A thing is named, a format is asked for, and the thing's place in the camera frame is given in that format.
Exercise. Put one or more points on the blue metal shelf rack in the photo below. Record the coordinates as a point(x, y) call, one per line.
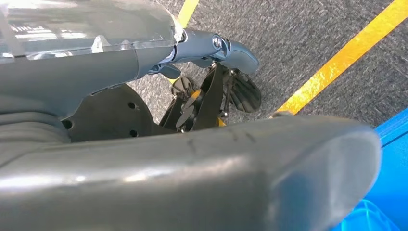
point(392, 178)

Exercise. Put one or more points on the black round robot plate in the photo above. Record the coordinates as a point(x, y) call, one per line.
point(108, 114)

